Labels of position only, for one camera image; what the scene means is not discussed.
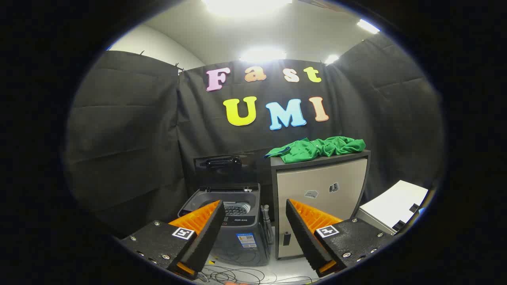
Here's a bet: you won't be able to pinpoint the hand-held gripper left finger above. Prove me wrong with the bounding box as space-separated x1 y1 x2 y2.
121 200 226 281

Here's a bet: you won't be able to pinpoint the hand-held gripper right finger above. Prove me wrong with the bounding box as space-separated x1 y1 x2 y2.
285 199 396 277

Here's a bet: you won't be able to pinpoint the grey washing machine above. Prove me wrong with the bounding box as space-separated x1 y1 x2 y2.
177 183 272 266

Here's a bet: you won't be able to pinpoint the green polo shirt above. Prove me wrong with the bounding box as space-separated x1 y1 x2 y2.
265 136 366 164

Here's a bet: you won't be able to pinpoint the dark cabinet with beige door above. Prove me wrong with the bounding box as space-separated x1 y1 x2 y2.
269 150 372 260

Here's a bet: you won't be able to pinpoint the white box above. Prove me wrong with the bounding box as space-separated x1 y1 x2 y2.
356 180 429 235

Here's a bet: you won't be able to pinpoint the black backdrop cloth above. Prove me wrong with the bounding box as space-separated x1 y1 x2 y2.
65 34 444 238

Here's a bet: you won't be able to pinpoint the grey drain hose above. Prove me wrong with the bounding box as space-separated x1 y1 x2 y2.
261 204 274 244

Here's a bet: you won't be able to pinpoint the black floor cables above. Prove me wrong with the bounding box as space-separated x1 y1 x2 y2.
200 253 317 285

